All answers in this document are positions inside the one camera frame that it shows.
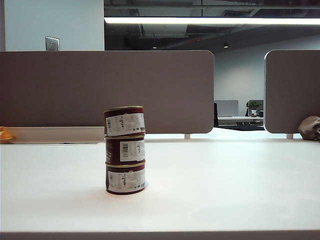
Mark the long ceiling light strip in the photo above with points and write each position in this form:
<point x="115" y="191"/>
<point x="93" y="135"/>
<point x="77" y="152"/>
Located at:
<point x="212" y="20"/>

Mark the green potted plant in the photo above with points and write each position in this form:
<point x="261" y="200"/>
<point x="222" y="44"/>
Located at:
<point x="254" y="107"/>

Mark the dark cup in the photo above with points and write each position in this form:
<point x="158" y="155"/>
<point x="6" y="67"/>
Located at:
<point x="261" y="113"/>

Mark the white background desk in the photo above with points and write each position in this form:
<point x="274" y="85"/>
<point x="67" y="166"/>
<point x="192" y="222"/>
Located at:
<point x="240" y="119"/>

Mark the red tin can gold lid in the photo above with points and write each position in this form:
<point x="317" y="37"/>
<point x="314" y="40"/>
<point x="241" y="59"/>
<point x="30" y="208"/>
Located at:
<point x="113" y="150"/>
<point x="125" y="122"/>
<point x="125" y="181"/>

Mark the brown crumpled bag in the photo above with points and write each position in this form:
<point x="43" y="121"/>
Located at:
<point x="308" y="127"/>

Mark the narrow brown desk partition panel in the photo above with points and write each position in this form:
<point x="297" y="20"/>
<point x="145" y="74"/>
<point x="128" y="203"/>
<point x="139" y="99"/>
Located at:
<point x="292" y="87"/>

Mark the orange fabric flower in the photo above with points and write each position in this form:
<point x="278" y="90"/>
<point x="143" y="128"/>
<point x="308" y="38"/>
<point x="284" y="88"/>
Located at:
<point x="6" y="135"/>

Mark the grey background partition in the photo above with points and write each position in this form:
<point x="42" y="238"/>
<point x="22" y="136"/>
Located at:
<point x="226" y="108"/>

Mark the white partition bracket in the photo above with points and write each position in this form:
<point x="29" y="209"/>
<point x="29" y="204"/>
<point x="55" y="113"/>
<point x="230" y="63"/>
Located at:
<point x="289" y="136"/>
<point x="187" y="136"/>

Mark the black office chair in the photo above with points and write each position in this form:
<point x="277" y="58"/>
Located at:
<point x="215" y="113"/>

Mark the metal wall plate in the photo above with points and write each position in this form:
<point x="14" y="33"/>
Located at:
<point x="52" y="43"/>

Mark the wide brown desk partition panel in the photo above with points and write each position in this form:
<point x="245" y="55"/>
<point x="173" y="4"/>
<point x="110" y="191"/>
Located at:
<point x="75" y="87"/>

